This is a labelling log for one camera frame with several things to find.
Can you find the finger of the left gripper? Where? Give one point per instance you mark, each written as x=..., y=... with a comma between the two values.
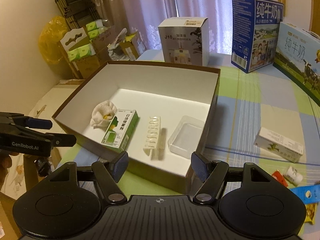
x=37, y=123
x=61, y=140

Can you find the yellow plastic bag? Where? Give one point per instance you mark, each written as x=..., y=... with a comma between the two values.
x=49, y=37

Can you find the black folding ladder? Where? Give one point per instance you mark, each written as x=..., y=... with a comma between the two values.
x=77, y=13

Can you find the open cardboard box clutter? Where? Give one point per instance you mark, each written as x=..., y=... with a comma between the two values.
x=126, y=47

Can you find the long white ointment box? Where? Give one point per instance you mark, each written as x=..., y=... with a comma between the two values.
x=278, y=144

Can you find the clear plastic tray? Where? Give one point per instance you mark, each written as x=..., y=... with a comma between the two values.
x=185, y=138

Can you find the red snack packet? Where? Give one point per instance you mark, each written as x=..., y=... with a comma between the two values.
x=280, y=178

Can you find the checkered bed sheet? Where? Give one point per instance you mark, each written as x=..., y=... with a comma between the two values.
x=245, y=103

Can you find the brown cardboard storage box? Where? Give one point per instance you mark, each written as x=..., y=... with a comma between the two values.
x=170, y=91

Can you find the blue white cream tube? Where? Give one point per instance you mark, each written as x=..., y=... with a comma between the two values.
x=308, y=194

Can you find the small white pill bottle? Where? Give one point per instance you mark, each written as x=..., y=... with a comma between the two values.
x=293, y=176

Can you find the yellow snack pouch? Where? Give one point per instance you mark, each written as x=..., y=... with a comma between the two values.
x=311, y=213

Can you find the white rolled cloth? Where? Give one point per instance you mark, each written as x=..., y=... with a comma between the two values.
x=102, y=114

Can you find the blue milk carton box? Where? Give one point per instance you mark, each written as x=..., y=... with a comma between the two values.
x=255, y=33

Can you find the green white milk box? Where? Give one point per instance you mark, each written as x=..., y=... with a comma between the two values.
x=297, y=56

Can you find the white humidifier box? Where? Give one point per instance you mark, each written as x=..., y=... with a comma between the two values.
x=185, y=40

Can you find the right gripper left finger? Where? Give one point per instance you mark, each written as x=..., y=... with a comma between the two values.
x=106, y=177

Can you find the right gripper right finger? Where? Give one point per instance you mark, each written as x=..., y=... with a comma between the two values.
x=212, y=174

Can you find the left hand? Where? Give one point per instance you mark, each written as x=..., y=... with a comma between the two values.
x=5, y=164

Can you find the pink lace curtain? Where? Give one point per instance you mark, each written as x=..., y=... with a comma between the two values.
x=145, y=16

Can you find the green white medicine box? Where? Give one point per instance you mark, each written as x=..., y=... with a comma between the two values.
x=120, y=130

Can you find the beige embroidered cover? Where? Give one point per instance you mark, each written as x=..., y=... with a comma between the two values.
x=26, y=169

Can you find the cardboard box with tissues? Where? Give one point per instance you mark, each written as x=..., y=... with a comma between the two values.
x=86, y=49

